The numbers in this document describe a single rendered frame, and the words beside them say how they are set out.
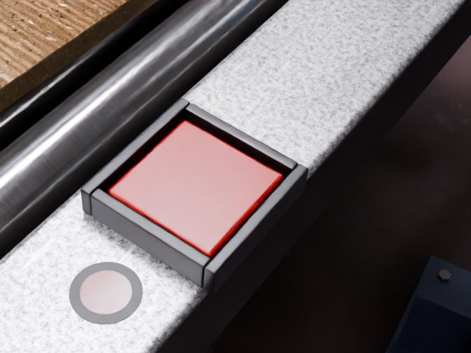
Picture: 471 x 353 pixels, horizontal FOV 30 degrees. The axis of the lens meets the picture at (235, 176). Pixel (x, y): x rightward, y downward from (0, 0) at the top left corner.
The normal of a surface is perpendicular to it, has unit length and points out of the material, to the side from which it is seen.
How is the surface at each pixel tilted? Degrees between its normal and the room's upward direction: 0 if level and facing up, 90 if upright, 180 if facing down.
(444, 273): 0
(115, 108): 31
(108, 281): 0
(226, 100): 0
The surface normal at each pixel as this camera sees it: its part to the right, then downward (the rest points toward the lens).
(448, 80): 0.07, -0.64
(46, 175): 0.58, -0.18
